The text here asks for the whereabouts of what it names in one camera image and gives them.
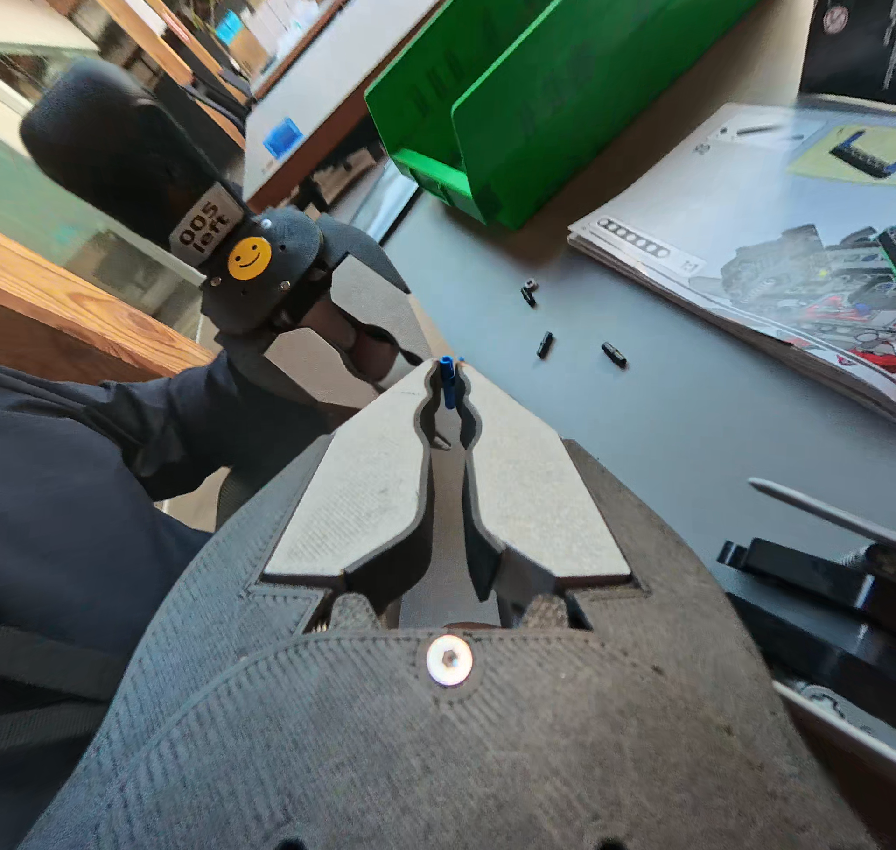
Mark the small blue lego pin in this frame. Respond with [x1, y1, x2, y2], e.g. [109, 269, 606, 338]
[438, 354, 465, 411]

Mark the black metal bracket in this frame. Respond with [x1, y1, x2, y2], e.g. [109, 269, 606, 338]
[717, 537, 896, 697]

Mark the small blue box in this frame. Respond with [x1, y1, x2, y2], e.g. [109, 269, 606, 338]
[262, 117, 307, 160]

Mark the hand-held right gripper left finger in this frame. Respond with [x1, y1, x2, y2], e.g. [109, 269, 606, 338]
[262, 358, 445, 618]

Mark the person's left forearm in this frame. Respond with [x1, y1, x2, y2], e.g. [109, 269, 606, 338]
[91, 349, 365, 504]

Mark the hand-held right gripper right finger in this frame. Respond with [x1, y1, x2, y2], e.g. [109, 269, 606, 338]
[455, 362, 634, 628]

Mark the wooden desk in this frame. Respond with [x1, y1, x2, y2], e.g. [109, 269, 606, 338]
[0, 234, 218, 383]

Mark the grey table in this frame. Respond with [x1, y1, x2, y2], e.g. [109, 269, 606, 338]
[241, 0, 491, 210]

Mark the person's left hand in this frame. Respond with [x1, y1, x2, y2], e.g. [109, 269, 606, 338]
[310, 300, 422, 385]

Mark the green plastic bin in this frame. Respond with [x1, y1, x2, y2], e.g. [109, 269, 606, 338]
[364, 0, 802, 231]

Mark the grey flat device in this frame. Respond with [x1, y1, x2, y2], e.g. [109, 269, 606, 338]
[770, 678, 896, 802]

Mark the grey stylus pen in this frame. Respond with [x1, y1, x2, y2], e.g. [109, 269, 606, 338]
[748, 477, 896, 544]

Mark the person's dark blue clothing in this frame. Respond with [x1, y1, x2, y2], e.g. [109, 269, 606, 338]
[0, 367, 232, 850]

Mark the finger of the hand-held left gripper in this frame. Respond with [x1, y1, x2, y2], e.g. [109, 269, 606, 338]
[265, 328, 394, 411]
[328, 251, 433, 369]

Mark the lego instruction booklet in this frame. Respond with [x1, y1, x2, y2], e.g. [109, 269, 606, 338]
[568, 97, 896, 424]

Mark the black lego set box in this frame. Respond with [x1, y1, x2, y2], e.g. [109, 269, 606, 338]
[800, 0, 896, 105]

